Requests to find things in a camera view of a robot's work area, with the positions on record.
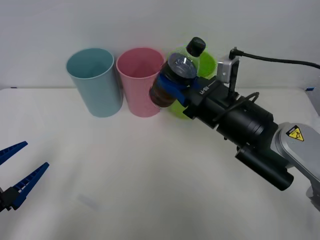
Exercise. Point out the green plastic bin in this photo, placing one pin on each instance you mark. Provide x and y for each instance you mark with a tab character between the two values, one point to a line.
207	65

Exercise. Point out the dark plastic bottle black cap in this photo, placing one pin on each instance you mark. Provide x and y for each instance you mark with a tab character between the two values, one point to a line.
180	66

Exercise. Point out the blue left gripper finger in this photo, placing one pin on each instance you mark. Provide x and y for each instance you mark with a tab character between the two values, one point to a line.
11	150
27	181

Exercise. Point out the pink plastic bin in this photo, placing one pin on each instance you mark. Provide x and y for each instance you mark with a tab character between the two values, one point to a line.
137	92

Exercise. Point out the pale blue plastic bin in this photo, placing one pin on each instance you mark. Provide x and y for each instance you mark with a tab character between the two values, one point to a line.
100	95

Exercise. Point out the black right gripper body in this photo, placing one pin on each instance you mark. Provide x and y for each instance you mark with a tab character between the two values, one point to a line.
210	100

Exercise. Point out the silver and black right arm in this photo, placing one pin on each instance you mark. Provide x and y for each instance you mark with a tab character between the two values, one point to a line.
252	122

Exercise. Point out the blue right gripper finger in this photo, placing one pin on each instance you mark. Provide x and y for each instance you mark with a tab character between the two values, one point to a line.
178	91
194	80

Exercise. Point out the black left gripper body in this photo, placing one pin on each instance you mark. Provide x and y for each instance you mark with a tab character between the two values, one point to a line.
2	200

